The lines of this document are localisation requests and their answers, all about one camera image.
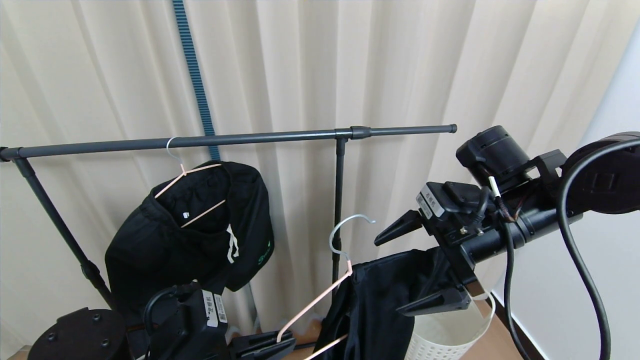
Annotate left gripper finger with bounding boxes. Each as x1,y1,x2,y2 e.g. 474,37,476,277
229,330,297,351
240,342,297,360

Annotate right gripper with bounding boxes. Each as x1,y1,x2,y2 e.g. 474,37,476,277
374,207,585,318

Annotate black heap of clothes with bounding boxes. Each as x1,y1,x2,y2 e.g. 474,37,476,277
312,247,458,360

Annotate pink clothes hanger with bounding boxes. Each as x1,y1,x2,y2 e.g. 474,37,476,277
153,136,229,230
276,214,377,360

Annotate black shorts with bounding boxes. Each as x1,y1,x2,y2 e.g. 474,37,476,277
104,160,276,331

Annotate white laundry basket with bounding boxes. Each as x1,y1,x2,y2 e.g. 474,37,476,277
404,290,497,360

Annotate black clothes rack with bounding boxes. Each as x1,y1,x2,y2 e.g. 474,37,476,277
0,124,458,351

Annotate beige curtain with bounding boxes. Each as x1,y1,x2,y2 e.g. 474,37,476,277
172,0,640,331
0,0,221,346

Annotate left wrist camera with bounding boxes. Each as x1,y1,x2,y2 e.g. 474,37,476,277
144,281,230,360

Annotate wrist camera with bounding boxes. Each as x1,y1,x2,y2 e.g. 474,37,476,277
415,181,492,223
144,281,230,360

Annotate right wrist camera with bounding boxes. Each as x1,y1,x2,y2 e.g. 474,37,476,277
415,181,492,223

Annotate black cable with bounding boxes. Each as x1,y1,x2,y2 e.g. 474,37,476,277
144,285,177,333
475,137,640,360

